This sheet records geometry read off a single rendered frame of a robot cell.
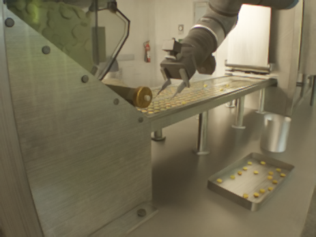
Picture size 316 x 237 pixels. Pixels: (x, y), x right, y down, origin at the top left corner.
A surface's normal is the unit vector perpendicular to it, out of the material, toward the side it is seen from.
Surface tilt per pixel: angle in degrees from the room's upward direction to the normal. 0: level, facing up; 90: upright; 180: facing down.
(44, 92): 90
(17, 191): 90
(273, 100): 90
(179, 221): 0
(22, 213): 90
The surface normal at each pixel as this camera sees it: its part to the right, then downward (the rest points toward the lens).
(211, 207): 0.00, -0.96
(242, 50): -0.65, 0.22
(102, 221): 0.76, 0.19
